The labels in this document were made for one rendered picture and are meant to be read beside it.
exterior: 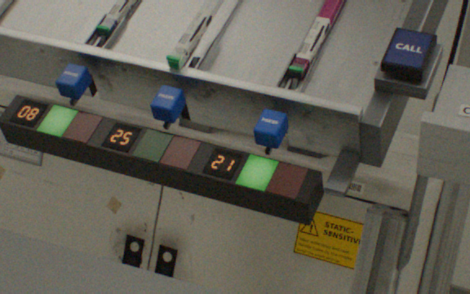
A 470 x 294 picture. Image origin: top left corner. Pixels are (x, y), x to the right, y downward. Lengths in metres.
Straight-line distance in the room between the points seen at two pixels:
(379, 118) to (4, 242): 0.36
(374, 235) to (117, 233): 0.54
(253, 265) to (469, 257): 1.68
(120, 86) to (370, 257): 0.31
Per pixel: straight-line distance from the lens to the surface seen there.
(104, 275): 0.66
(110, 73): 0.96
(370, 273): 0.89
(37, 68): 1.02
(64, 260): 0.68
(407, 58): 0.86
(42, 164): 1.38
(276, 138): 0.85
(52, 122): 0.94
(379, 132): 0.85
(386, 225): 0.88
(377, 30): 0.95
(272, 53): 0.93
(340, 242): 1.20
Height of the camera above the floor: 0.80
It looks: 9 degrees down
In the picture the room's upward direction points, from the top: 11 degrees clockwise
